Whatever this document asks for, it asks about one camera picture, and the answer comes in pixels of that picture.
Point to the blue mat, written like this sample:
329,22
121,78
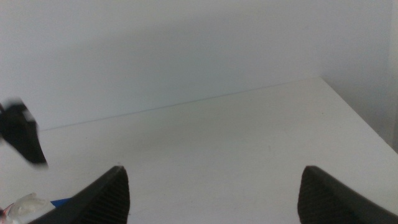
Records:
60,202

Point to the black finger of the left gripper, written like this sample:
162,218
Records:
21,133

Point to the clear plastic bag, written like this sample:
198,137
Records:
28,207

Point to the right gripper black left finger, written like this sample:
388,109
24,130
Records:
102,202

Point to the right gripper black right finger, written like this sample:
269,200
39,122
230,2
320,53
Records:
323,202

